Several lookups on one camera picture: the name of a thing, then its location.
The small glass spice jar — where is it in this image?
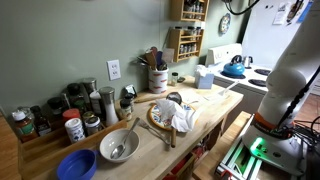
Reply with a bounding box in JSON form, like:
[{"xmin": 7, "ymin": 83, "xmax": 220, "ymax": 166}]
[{"xmin": 170, "ymin": 71, "xmax": 180, "ymax": 87}]

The large wooden spice rack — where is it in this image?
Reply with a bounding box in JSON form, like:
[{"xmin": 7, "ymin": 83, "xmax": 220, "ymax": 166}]
[{"xmin": 167, "ymin": 27, "xmax": 205, "ymax": 64}]

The small wooden spice rack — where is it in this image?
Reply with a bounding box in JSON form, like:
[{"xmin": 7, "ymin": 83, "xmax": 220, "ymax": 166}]
[{"xmin": 170, "ymin": 0, "xmax": 210, "ymax": 23}]

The white patterned spice shaker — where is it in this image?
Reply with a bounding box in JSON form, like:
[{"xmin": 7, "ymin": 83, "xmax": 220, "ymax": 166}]
[{"xmin": 63, "ymin": 117, "xmax": 87, "ymax": 145}]

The white red-striped utensil crock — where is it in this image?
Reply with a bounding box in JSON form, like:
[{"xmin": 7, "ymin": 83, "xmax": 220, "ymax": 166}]
[{"xmin": 147, "ymin": 66, "xmax": 170, "ymax": 95}]

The large metal ladle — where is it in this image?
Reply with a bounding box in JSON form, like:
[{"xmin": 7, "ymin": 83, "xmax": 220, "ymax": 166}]
[{"xmin": 165, "ymin": 91, "xmax": 184, "ymax": 106}]

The wooden spatula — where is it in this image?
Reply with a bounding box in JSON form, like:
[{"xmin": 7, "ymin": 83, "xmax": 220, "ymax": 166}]
[{"xmin": 133, "ymin": 92, "xmax": 168, "ymax": 104}]

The colourful floral ceramic plate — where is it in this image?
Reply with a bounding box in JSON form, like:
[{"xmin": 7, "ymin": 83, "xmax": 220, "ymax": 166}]
[{"xmin": 147, "ymin": 101, "xmax": 198, "ymax": 132}]

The small black framed device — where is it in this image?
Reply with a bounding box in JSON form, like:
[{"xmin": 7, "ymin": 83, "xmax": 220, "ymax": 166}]
[{"xmin": 124, "ymin": 84, "xmax": 138, "ymax": 98}]

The wooden spoon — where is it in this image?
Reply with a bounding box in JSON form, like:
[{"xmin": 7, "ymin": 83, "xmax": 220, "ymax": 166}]
[{"xmin": 144, "ymin": 49, "xmax": 158, "ymax": 71}]

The dark kitchen spatula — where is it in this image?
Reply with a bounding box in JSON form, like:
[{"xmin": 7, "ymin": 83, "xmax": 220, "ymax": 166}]
[{"xmin": 155, "ymin": 50, "xmax": 165, "ymax": 70}]

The white cloth napkin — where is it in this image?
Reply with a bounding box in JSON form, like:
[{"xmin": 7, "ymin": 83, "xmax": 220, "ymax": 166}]
[{"xmin": 155, "ymin": 98, "xmax": 202, "ymax": 134}]

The metal kitchen utensil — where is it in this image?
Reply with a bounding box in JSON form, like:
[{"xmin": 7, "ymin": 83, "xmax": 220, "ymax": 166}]
[{"xmin": 135, "ymin": 55, "xmax": 151, "ymax": 68}]

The white paper napkin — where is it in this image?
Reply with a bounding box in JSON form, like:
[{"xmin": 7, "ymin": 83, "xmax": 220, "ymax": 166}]
[{"xmin": 178, "ymin": 88, "xmax": 209, "ymax": 105}]

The flat wooden paddle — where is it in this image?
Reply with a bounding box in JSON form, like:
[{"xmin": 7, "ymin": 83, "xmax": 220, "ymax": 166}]
[{"xmin": 161, "ymin": 47, "xmax": 176, "ymax": 64}]

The metal fork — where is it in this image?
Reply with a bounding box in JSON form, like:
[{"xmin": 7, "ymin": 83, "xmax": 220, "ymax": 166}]
[{"xmin": 137, "ymin": 118, "xmax": 172, "ymax": 146}]

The white facial tissue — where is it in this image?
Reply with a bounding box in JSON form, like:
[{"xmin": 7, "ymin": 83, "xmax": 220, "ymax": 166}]
[{"xmin": 194, "ymin": 64, "xmax": 209, "ymax": 78}]

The blue tissue box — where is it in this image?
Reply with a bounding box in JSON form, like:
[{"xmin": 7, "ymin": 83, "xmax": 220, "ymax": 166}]
[{"xmin": 194, "ymin": 71, "xmax": 215, "ymax": 90}]

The white electrical outlet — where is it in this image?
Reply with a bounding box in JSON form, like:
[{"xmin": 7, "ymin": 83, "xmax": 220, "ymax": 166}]
[{"xmin": 106, "ymin": 58, "xmax": 122, "ymax": 82}]

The white steel-topped pepper mill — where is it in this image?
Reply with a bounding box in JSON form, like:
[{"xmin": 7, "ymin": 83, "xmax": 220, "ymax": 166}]
[{"xmin": 98, "ymin": 86, "xmax": 120, "ymax": 127}]

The white ceramic bowl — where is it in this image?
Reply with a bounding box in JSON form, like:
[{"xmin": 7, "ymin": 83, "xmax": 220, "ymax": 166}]
[{"xmin": 98, "ymin": 128, "xmax": 141, "ymax": 164}]

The dark container white lid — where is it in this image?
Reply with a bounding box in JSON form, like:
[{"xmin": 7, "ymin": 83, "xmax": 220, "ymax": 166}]
[{"xmin": 88, "ymin": 90, "xmax": 103, "ymax": 118}]

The white plastic spatula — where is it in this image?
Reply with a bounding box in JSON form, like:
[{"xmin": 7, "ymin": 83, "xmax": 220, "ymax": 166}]
[{"xmin": 208, "ymin": 80, "xmax": 241, "ymax": 101}]

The white stove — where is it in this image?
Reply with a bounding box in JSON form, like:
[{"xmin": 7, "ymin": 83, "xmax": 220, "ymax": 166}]
[{"xmin": 203, "ymin": 42, "xmax": 281, "ymax": 133}]

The tall steel grinder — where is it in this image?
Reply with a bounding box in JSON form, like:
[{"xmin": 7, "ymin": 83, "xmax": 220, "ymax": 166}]
[{"xmin": 81, "ymin": 77, "xmax": 99, "ymax": 98}]

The slim metal spoon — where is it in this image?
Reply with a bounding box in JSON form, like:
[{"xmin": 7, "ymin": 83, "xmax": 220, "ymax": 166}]
[{"xmin": 109, "ymin": 116, "xmax": 142, "ymax": 160}]

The blue kettle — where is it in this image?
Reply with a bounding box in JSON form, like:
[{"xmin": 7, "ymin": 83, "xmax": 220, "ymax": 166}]
[{"xmin": 221, "ymin": 54, "xmax": 246, "ymax": 77}]

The dark lid glass jar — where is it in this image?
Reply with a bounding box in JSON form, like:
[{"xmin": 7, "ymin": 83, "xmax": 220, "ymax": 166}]
[{"xmin": 83, "ymin": 115, "xmax": 103, "ymax": 137}]

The small gold lid jar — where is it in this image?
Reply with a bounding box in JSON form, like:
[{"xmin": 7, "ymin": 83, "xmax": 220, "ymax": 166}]
[{"xmin": 81, "ymin": 110, "xmax": 96, "ymax": 122}]

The open wooden drawer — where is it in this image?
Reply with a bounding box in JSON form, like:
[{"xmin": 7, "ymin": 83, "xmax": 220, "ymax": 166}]
[{"xmin": 163, "ymin": 146, "xmax": 201, "ymax": 180}]

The green glass jar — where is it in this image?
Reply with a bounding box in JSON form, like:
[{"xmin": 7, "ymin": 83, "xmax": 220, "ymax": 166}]
[{"xmin": 72, "ymin": 97, "xmax": 88, "ymax": 114}]

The black lid dark jar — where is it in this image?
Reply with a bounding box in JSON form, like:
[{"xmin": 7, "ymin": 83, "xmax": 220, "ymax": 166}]
[
  {"xmin": 66, "ymin": 82, "xmax": 83, "ymax": 101},
  {"xmin": 46, "ymin": 96, "xmax": 67, "ymax": 122}
]

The small steel pot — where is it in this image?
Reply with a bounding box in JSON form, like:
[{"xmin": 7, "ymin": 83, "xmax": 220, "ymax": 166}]
[{"xmin": 242, "ymin": 55, "xmax": 254, "ymax": 70}]

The red lid jar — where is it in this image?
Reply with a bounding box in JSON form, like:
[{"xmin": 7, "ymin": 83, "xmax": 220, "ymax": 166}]
[{"xmin": 61, "ymin": 107, "xmax": 82, "ymax": 123}]

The decorative painted plate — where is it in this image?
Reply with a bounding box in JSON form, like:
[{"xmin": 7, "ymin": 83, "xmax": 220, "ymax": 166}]
[{"xmin": 218, "ymin": 12, "xmax": 232, "ymax": 36}]

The black stove burner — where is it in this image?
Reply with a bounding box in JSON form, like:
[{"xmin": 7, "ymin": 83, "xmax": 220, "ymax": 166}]
[
  {"xmin": 247, "ymin": 78, "xmax": 268, "ymax": 88},
  {"xmin": 254, "ymin": 68, "xmax": 272, "ymax": 77}
]

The blue plastic bowl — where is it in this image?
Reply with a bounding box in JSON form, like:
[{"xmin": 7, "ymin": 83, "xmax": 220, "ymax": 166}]
[{"xmin": 55, "ymin": 148, "xmax": 99, "ymax": 180}]

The white refrigerator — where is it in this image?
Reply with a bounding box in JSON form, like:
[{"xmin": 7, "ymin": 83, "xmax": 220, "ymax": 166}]
[{"xmin": 241, "ymin": 0, "xmax": 320, "ymax": 69}]

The dark sauce bottle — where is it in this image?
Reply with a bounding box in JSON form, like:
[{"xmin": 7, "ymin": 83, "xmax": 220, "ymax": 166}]
[{"xmin": 29, "ymin": 104, "xmax": 52, "ymax": 137}]

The wooden organizer tray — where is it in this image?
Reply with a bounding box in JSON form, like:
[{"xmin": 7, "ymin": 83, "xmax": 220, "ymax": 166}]
[{"xmin": 17, "ymin": 117, "xmax": 129, "ymax": 180}]

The white cap hot sauce bottle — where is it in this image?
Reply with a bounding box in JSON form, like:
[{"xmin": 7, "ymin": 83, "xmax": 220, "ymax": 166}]
[{"xmin": 11, "ymin": 109, "xmax": 38, "ymax": 144}]

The white paper note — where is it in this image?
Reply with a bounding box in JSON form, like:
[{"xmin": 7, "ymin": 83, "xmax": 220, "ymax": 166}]
[{"xmin": 272, "ymin": 1, "xmax": 292, "ymax": 26}]

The blue paper note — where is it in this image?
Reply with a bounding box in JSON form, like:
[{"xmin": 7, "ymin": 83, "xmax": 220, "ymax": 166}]
[{"xmin": 296, "ymin": 0, "xmax": 315, "ymax": 24}]

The wooden handled utensil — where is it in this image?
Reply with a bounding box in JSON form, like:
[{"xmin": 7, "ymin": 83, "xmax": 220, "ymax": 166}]
[{"xmin": 170, "ymin": 127, "xmax": 177, "ymax": 149}]

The black hanging cable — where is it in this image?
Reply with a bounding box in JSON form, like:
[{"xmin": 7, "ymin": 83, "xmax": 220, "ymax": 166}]
[{"xmin": 222, "ymin": 0, "xmax": 262, "ymax": 17}]

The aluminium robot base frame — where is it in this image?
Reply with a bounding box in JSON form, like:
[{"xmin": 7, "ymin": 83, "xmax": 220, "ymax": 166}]
[{"xmin": 214, "ymin": 131, "xmax": 309, "ymax": 180}]

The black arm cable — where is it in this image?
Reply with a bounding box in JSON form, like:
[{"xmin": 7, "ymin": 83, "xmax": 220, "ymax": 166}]
[{"xmin": 277, "ymin": 64, "xmax": 320, "ymax": 129}]

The black cable bundle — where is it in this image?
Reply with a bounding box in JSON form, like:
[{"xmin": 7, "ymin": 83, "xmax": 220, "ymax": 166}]
[{"xmin": 291, "ymin": 114, "xmax": 320, "ymax": 149}]

